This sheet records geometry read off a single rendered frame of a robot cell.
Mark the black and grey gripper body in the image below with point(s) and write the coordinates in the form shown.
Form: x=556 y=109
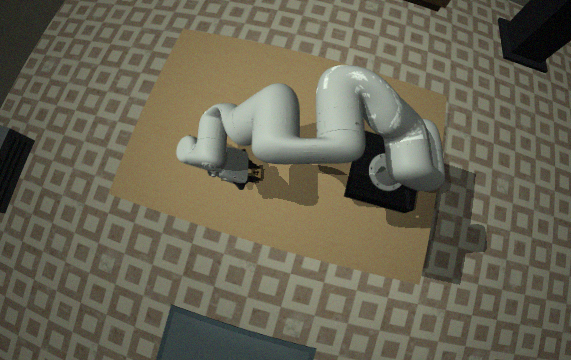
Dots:
x=236 y=168

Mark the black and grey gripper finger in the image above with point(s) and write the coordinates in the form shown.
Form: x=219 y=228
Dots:
x=252 y=165
x=252 y=179

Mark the beige number cube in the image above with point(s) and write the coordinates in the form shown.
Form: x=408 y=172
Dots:
x=257 y=173

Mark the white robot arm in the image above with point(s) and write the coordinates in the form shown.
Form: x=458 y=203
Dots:
x=411 y=143

